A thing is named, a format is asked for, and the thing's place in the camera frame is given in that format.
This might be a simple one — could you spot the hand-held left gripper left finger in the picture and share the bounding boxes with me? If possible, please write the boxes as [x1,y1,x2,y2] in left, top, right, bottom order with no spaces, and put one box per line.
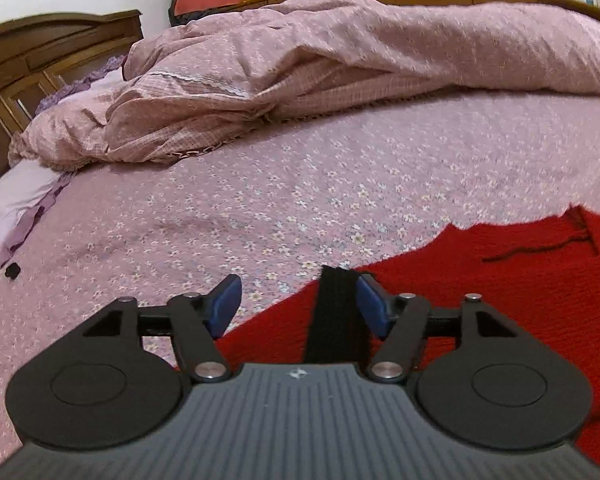
[82,275,243,383]

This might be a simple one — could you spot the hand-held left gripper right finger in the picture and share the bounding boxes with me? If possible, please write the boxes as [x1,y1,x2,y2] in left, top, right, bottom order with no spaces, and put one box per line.
[356,274,523,385]

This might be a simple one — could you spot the red knitted sweater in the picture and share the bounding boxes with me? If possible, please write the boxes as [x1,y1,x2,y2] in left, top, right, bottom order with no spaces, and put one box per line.
[172,203,600,473]

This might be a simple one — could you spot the pink floral bed sheet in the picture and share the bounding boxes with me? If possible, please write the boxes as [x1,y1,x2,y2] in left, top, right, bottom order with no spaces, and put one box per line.
[0,82,600,461]

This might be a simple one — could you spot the purple ruffled pillow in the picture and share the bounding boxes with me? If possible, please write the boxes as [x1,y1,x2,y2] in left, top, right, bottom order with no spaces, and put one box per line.
[0,159,77,282]
[34,55,130,117]

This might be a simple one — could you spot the pink quilt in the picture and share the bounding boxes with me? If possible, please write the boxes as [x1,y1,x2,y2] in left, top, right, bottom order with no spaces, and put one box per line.
[7,0,600,168]

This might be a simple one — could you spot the wooden headboard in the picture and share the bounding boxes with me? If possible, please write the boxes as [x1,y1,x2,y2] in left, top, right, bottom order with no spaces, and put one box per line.
[0,9,145,196]

